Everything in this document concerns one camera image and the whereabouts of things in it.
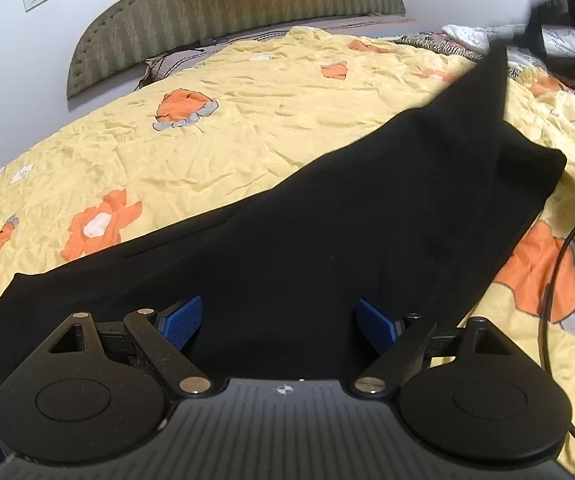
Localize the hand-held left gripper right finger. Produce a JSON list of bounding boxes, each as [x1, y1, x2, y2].
[[348, 297, 519, 400]]

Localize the yellow carrot print blanket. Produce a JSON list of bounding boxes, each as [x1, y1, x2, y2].
[[0, 26, 575, 480]]

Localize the olive padded headboard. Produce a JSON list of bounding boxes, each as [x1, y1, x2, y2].
[[66, 0, 407, 101]]

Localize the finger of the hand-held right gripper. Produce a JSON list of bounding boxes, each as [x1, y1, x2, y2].
[[526, 0, 571, 58]]

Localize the white printed cloth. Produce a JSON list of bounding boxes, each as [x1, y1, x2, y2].
[[441, 22, 575, 68]]

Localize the beige patterned pillow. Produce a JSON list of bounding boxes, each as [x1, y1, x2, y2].
[[138, 51, 213, 88]]

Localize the black cable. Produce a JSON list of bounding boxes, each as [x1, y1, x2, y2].
[[540, 192, 575, 461]]

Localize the black pants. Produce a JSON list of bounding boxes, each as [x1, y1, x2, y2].
[[0, 42, 568, 466]]

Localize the grey bed sheet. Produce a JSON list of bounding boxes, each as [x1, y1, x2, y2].
[[207, 14, 421, 48]]

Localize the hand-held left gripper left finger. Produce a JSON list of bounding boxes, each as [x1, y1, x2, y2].
[[41, 295, 213, 399]]

